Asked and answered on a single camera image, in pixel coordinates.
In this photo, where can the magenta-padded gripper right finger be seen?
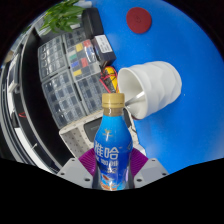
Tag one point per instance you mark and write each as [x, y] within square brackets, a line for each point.
[150, 171]

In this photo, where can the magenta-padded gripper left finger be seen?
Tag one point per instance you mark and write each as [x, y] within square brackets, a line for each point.
[75, 171]

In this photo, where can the blue drink bottle yellow cap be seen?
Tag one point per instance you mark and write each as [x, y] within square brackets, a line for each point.
[113, 150]

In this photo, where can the black rounded case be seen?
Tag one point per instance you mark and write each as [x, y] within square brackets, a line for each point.
[90, 128]

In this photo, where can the grey small-parts drawer cabinet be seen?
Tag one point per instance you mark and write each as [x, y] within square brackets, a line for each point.
[93, 95]
[51, 58]
[73, 36]
[63, 100]

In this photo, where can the metal spoon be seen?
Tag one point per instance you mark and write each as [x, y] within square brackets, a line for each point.
[138, 97]

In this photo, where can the white ribbed mug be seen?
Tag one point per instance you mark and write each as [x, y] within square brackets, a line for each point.
[160, 83]

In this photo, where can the clear organizer box coloured parts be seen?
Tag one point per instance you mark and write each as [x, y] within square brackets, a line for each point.
[83, 60]

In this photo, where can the black box with white label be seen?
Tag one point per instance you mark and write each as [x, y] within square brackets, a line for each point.
[103, 48]

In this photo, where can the flat black box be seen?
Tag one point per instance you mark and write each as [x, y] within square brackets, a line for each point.
[92, 21]

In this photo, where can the flat round red coaster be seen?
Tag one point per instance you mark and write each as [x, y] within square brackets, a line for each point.
[139, 20]

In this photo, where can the potted green plant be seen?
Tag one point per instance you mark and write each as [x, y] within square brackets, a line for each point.
[61, 16]

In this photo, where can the black wall shelf unit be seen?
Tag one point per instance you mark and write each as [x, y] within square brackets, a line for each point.
[30, 100]

